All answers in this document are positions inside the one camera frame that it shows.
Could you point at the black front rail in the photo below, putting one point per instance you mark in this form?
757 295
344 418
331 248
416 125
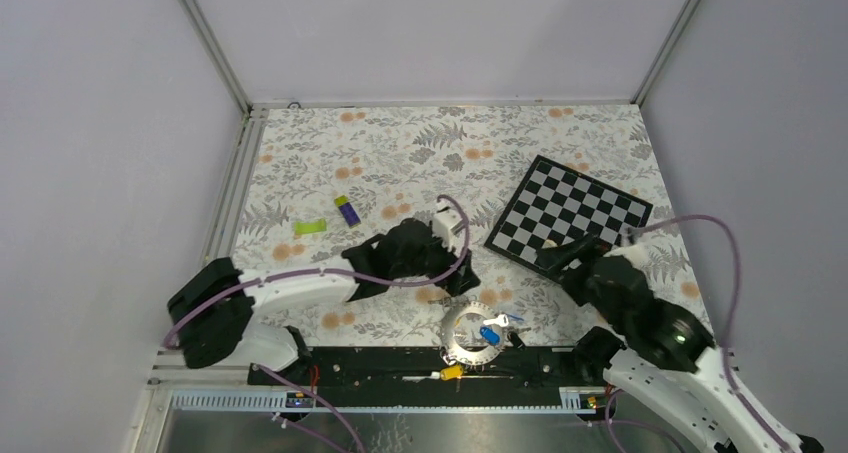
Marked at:
343 366

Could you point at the yellow key tag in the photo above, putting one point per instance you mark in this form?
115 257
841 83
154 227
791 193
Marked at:
451 372

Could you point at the blue key tag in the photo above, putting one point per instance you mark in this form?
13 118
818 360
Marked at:
489 335

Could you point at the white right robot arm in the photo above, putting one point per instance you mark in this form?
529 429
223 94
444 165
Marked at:
660 353

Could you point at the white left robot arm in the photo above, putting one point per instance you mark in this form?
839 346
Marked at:
217 314

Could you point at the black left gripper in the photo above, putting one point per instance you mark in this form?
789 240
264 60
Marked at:
459 280

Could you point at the green marker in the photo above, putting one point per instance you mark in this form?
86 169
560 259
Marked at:
310 227

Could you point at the black white chessboard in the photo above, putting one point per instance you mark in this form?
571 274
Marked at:
557 203

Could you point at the purple yellow marker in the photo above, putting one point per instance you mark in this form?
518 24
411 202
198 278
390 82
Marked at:
347 211

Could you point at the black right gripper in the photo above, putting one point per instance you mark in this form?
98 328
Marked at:
555 256

